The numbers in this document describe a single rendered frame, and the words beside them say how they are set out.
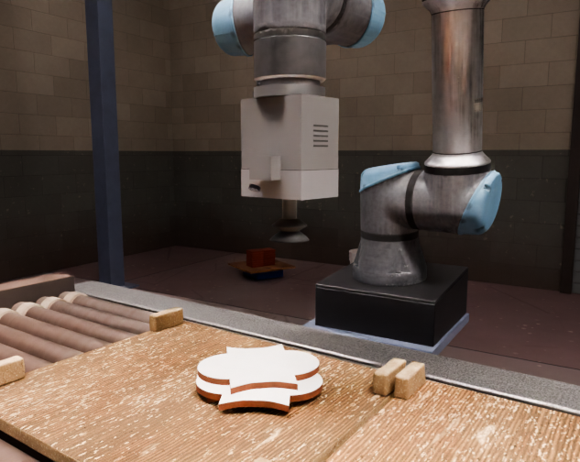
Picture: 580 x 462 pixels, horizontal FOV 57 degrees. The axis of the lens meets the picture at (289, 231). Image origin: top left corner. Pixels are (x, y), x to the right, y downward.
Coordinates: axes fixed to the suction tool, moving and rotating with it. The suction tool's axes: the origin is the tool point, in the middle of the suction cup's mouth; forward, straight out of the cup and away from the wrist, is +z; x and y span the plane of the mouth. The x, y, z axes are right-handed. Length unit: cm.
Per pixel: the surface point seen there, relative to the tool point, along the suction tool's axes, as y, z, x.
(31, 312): -64, 21, -1
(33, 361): -37.7, 20.1, -12.2
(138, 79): -529, -98, 341
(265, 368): -4.1, 15.9, 0.3
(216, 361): -9.9, 15.9, -2.1
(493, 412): 18.9, 18.4, 12.0
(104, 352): -29.2, 18.4, -5.9
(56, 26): -512, -138, 234
